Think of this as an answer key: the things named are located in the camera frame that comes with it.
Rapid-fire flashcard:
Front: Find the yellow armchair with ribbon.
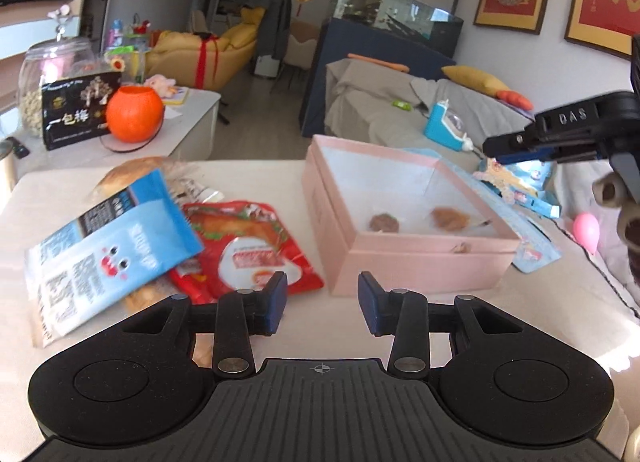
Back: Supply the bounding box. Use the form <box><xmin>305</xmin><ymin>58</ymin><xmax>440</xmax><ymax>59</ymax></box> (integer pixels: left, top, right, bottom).
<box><xmin>145</xmin><ymin>6</ymin><xmax>266</xmax><ymax>92</ymax></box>

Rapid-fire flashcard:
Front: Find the small clear candy wrapper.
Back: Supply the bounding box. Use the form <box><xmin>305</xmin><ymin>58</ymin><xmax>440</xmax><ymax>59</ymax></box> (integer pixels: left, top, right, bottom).
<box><xmin>163</xmin><ymin>162</ymin><xmax>224</xmax><ymax>205</ymax></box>

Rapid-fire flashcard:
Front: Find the orange pumpkin bucket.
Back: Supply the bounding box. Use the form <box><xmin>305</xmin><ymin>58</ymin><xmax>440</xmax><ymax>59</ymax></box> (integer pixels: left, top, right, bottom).
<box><xmin>105</xmin><ymin>86</ymin><xmax>165</xmax><ymax>143</ymax></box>

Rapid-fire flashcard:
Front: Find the pink cardboard box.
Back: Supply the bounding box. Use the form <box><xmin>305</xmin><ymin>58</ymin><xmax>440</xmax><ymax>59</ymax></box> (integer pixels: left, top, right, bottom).
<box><xmin>302</xmin><ymin>136</ymin><xmax>521</xmax><ymax>296</ymax></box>

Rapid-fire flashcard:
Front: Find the blue white snack bag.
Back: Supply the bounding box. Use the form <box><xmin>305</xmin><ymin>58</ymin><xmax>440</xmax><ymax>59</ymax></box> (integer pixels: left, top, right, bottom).
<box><xmin>25</xmin><ymin>169</ymin><xmax>203</xmax><ymax>347</ymax></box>

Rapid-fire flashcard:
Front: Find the pink plush toy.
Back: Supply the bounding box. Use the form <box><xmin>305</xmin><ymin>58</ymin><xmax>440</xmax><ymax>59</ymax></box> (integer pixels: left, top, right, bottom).
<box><xmin>144</xmin><ymin>74</ymin><xmax>178</xmax><ymax>99</ymax></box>

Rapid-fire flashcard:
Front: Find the yellow cushion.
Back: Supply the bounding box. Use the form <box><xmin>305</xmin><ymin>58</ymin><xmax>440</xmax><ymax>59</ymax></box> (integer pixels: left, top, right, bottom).
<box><xmin>442</xmin><ymin>65</ymin><xmax>510</xmax><ymax>98</ymax></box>

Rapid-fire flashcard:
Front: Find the beige lidded mug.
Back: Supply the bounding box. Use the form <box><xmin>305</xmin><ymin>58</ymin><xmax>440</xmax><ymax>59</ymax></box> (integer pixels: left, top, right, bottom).
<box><xmin>0</xmin><ymin>140</ymin><xmax>17</xmax><ymax>201</ymax></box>

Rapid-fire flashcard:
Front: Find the white tv cabinet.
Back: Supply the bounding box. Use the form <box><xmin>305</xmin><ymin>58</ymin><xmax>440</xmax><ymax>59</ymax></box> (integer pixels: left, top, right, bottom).
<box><xmin>0</xmin><ymin>84</ymin><xmax>222</xmax><ymax>178</ymax></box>

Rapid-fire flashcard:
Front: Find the red roast duck snack pack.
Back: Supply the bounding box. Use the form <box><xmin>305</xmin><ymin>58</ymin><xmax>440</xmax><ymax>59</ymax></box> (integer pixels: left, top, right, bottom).
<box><xmin>168</xmin><ymin>201</ymin><xmax>323</xmax><ymax>304</ymax></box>

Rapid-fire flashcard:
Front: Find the black plum snack box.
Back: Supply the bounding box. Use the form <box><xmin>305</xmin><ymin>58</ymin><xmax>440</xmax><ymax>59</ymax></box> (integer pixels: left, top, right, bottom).
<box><xmin>41</xmin><ymin>72</ymin><xmax>122</xmax><ymax>151</ymax></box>

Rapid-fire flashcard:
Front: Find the wrapped bread roll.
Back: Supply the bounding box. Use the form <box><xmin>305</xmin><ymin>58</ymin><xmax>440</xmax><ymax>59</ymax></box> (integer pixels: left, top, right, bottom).
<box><xmin>91</xmin><ymin>156</ymin><xmax>186</xmax><ymax>200</ymax></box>

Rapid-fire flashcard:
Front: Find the pink balloon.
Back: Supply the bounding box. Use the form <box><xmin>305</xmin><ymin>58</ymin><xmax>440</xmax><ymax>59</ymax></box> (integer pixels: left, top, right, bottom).
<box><xmin>572</xmin><ymin>213</ymin><xmax>601</xmax><ymax>255</ymax></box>

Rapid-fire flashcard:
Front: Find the large glass jar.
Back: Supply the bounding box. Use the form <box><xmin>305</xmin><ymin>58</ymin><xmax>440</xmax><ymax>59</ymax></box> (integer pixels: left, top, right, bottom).
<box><xmin>17</xmin><ymin>3</ymin><xmax>98</xmax><ymax>138</ymax></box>

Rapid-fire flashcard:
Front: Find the blue toy device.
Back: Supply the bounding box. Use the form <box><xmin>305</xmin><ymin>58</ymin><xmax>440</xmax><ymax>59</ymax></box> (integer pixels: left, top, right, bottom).
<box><xmin>423</xmin><ymin>100</ymin><xmax>474</xmax><ymax>152</ymax></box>

